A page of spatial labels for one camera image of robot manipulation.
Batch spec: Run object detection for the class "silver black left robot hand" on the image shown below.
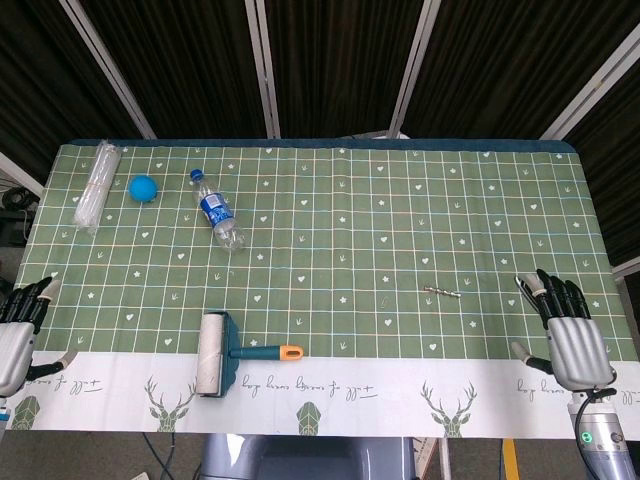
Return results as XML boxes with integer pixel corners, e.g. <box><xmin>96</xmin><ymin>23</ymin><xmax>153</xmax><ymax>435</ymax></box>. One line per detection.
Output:
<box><xmin>0</xmin><ymin>277</ymin><xmax>79</xmax><ymax>399</ymax></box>

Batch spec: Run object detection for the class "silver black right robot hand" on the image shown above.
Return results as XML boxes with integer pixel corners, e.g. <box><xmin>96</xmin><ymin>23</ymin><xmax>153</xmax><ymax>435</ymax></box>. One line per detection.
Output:
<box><xmin>510</xmin><ymin>268</ymin><xmax>619</xmax><ymax>393</ymax></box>

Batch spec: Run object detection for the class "silver metal ball chain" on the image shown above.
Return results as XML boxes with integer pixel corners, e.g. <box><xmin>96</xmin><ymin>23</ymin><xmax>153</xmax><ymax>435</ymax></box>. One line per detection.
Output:
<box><xmin>423</xmin><ymin>284</ymin><xmax>464</xmax><ymax>300</ymax></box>

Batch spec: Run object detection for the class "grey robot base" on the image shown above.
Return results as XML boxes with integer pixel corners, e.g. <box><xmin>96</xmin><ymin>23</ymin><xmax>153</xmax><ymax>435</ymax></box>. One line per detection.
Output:
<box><xmin>198</xmin><ymin>433</ymin><xmax>417</xmax><ymax>480</ymax></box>

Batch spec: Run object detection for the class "dark pleated curtain panel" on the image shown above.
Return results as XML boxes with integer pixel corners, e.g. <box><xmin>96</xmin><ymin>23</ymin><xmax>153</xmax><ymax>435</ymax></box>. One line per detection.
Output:
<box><xmin>79</xmin><ymin>0</ymin><xmax>272</xmax><ymax>140</ymax></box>
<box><xmin>564</xmin><ymin>64</ymin><xmax>640</xmax><ymax>266</ymax></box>
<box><xmin>0</xmin><ymin>0</ymin><xmax>150</xmax><ymax>171</ymax></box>
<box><xmin>399</xmin><ymin>0</ymin><xmax>640</xmax><ymax>141</ymax></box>
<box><xmin>262</xmin><ymin>0</ymin><xmax>427</xmax><ymax>139</ymax></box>

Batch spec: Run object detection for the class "stack of clear plastic cups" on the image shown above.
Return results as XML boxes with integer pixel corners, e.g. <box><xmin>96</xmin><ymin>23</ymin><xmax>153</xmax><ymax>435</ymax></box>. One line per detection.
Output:
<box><xmin>73</xmin><ymin>140</ymin><xmax>122</xmax><ymax>234</ymax></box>

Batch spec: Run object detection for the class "blue ball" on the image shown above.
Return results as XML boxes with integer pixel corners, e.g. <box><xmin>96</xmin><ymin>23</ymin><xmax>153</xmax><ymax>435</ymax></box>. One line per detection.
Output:
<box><xmin>128</xmin><ymin>174</ymin><xmax>160</xmax><ymax>205</ymax></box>

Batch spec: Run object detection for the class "clear plastic bottle blue label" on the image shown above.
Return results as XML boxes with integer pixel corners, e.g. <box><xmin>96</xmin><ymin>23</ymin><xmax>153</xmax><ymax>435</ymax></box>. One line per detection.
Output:
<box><xmin>188</xmin><ymin>168</ymin><xmax>249</xmax><ymax>255</ymax></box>

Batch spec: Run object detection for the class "green grid patterned tablecloth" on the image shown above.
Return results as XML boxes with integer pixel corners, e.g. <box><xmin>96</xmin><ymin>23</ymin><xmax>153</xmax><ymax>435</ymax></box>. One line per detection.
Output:
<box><xmin>4</xmin><ymin>143</ymin><xmax>640</xmax><ymax>436</ymax></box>

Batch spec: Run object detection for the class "white partition frame post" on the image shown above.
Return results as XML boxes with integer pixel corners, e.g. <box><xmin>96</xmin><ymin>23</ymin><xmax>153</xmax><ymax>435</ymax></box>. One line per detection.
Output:
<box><xmin>58</xmin><ymin>0</ymin><xmax>157</xmax><ymax>141</ymax></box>
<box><xmin>387</xmin><ymin>0</ymin><xmax>441</xmax><ymax>140</ymax></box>
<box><xmin>243</xmin><ymin>0</ymin><xmax>282</xmax><ymax>140</ymax></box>
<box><xmin>610</xmin><ymin>260</ymin><xmax>640</xmax><ymax>281</ymax></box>
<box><xmin>538</xmin><ymin>37</ymin><xmax>640</xmax><ymax>141</ymax></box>
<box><xmin>0</xmin><ymin>151</ymin><xmax>45</xmax><ymax>199</ymax></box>

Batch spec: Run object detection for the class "black cable bundle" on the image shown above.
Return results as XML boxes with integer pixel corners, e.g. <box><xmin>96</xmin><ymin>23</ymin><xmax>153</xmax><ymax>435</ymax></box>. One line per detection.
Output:
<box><xmin>0</xmin><ymin>180</ymin><xmax>41</xmax><ymax>246</ymax></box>

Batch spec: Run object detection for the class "teal lint roller orange handle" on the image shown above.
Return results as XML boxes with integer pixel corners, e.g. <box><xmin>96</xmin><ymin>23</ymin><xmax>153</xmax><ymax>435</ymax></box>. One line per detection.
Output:
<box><xmin>195</xmin><ymin>310</ymin><xmax>305</xmax><ymax>399</ymax></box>

